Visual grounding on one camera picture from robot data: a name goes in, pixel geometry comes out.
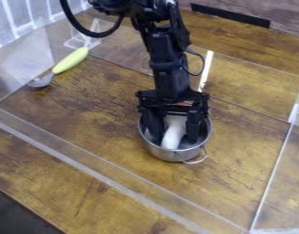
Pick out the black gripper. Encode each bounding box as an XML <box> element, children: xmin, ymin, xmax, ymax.
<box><xmin>135</xmin><ymin>65</ymin><xmax>209</xmax><ymax>144</ymax></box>

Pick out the white red toy mushroom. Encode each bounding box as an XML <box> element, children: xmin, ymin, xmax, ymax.
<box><xmin>162</xmin><ymin>114</ymin><xmax>187</xmax><ymax>150</ymax></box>

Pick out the silver metal pot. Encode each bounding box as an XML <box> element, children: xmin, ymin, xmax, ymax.
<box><xmin>138</xmin><ymin>118</ymin><xmax>213</xmax><ymax>165</ymax></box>

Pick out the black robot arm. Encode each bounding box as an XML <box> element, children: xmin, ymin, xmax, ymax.
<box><xmin>89</xmin><ymin>0</ymin><xmax>209</xmax><ymax>144</ymax></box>

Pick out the clear acrylic stand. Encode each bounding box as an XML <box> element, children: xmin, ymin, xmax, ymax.
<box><xmin>65</xmin><ymin>27</ymin><xmax>102</xmax><ymax>49</ymax></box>

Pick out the black strip on table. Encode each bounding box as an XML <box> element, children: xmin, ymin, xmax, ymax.
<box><xmin>191</xmin><ymin>3</ymin><xmax>272</xmax><ymax>28</ymax></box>

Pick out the black cable loop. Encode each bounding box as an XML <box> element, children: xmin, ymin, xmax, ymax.
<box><xmin>179</xmin><ymin>47</ymin><xmax>207</xmax><ymax>77</ymax></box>

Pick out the green handled metal spoon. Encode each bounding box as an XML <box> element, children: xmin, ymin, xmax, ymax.
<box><xmin>28</xmin><ymin>47</ymin><xmax>90</xmax><ymax>88</ymax></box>

